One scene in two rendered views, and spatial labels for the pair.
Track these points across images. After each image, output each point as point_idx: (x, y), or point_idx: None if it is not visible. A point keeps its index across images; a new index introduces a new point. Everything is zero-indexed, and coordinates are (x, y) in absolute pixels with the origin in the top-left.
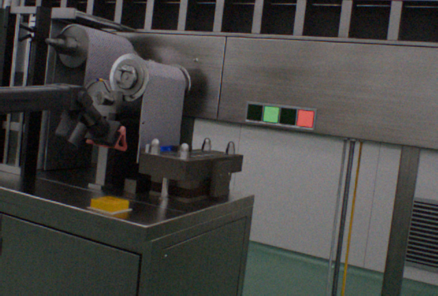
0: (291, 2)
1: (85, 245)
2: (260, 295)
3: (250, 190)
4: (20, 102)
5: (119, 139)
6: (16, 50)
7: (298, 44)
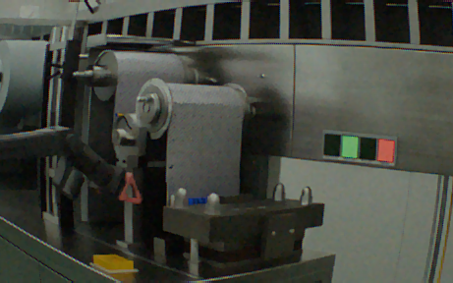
0: (363, 1)
1: None
2: None
3: (419, 238)
4: (7, 150)
5: (124, 189)
6: (51, 88)
7: (371, 51)
